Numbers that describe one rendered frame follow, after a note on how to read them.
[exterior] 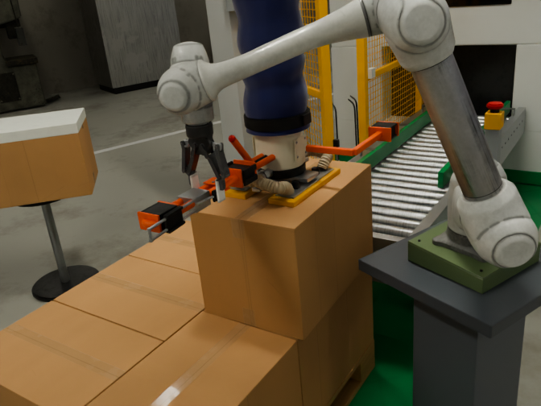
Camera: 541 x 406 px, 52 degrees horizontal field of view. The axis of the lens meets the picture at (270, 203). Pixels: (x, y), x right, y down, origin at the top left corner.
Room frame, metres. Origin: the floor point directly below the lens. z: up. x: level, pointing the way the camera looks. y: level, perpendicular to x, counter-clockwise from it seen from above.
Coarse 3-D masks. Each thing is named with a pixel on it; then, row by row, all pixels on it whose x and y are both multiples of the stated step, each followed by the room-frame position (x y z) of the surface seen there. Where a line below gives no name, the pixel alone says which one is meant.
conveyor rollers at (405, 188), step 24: (480, 120) 3.79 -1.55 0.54; (504, 120) 3.71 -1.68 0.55; (408, 144) 3.38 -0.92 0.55; (432, 144) 3.36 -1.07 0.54; (384, 168) 2.98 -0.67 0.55; (408, 168) 2.98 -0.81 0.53; (432, 168) 2.91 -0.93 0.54; (384, 192) 2.69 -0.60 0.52; (408, 192) 2.61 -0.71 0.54; (432, 192) 2.56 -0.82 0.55; (384, 216) 2.33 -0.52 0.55; (408, 216) 2.33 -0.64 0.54
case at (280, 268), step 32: (320, 192) 1.73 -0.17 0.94; (352, 192) 1.81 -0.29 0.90; (192, 224) 1.68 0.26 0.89; (224, 224) 1.60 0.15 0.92; (256, 224) 1.53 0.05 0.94; (288, 224) 1.49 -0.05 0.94; (320, 224) 1.60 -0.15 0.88; (352, 224) 1.80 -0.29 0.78; (224, 256) 1.61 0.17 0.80; (256, 256) 1.54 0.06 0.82; (288, 256) 1.48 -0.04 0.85; (320, 256) 1.59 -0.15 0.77; (352, 256) 1.79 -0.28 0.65; (224, 288) 1.62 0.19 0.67; (256, 288) 1.55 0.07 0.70; (288, 288) 1.48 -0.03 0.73; (320, 288) 1.58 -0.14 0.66; (256, 320) 1.56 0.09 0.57; (288, 320) 1.49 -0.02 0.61
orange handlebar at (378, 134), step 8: (376, 136) 1.85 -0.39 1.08; (360, 144) 1.77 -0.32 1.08; (368, 144) 1.79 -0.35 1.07; (320, 152) 1.78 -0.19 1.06; (328, 152) 1.76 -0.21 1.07; (336, 152) 1.75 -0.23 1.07; (344, 152) 1.73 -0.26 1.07; (352, 152) 1.72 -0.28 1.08; (360, 152) 1.74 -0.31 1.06; (264, 160) 1.71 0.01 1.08; (272, 160) 1.74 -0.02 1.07; (232, 176) 1.57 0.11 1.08; (208, 184) 1.53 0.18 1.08; (176, 200) 1.43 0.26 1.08; (184, 208) 1.38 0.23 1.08; (144, 224) 1.30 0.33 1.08; (152, 224) 1.29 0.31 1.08
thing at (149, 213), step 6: (156, 204) 1.38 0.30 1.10; (162, 204) 1.37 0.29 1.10; (168, 204) 1.37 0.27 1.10; (174, 204) 1.36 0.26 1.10; (144, 210) 1.34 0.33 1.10; (150, 210) 1.33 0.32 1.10; (156, 210) 1.33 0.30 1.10; (162, 210) 1.33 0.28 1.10; (168, 210) 1.33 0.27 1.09; (138, 216) 1.33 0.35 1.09; (144, 216) 1.32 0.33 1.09; (150, 216) 1.31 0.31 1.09; (156, 216) 1.29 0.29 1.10; (162, 216) 1.31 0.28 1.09; (144, 228) 1.32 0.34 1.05; (156, 228) 1.30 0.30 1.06; (162, 228) 1.30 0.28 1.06
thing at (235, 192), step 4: (232, 188) 1.78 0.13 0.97; (236, 188) 1.77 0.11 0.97; (240, 188) 1.77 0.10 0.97; (244, 188) 1.77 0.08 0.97; (248, 188) 1.77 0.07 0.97; (228, 192) 1.77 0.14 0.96; (232, 192) 1.76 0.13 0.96; (236, 192) 1.76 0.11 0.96; (240, 192) 1.75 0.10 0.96; (244, 192) 1.75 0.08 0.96; (248, 192) 1.75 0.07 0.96; (252, 192) 1.76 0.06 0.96; (256, 192) 1.78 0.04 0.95; (228, 196) 1.77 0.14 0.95; (232, 196) 1.76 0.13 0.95; (236, 196) 1.75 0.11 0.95; (240, 196) 1.74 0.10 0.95; (244, 196) 1.73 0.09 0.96; (248, 196) 1.74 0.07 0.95
